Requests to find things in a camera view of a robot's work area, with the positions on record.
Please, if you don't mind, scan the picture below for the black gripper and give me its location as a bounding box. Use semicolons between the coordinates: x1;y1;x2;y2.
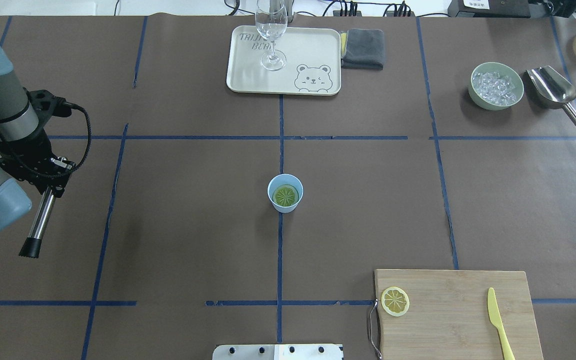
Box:
0;89;76;198

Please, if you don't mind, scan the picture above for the steel muddler with black tip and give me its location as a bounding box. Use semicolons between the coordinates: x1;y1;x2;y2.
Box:
18;187;56;259

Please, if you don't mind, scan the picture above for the light blue cup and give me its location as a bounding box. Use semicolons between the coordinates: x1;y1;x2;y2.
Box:
266;173;304;214

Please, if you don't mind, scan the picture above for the yellow striped lemon half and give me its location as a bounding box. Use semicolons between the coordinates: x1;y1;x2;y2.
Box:
270;184;300;208

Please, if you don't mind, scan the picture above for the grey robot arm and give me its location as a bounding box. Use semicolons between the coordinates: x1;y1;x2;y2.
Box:
0;46;85;243

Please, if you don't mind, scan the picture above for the lemon slice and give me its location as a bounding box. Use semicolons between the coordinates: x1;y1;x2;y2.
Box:
379;285;410;317

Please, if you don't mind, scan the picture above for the clear wine glass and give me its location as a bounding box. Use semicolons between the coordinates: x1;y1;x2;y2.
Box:
254;0;288;72

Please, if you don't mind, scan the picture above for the cream bear tray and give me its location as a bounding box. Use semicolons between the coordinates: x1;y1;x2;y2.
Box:
225;25;342;96

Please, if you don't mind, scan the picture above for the grey folded cloth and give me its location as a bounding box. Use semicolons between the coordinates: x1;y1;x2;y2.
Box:
340;28;387;70

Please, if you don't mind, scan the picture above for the bamboo cutting board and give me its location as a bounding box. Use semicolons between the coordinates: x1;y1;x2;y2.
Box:
374;269;544;360

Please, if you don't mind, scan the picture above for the green bowl of ice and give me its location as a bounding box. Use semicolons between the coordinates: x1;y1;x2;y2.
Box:
467;62;525;111

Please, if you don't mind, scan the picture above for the yellow plastic knife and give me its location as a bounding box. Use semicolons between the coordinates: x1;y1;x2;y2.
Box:
486;287;515;360

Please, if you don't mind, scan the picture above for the steel ice scoop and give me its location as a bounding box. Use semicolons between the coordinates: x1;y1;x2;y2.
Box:
525;65;576;127

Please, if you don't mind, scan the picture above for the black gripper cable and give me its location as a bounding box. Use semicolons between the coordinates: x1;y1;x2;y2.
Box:
5;101;92;179

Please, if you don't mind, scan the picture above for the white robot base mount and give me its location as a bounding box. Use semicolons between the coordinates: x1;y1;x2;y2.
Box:
212;343;345;360

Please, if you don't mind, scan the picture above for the metal cutting board handle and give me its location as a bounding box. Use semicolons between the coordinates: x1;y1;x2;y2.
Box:
366;298;383;360

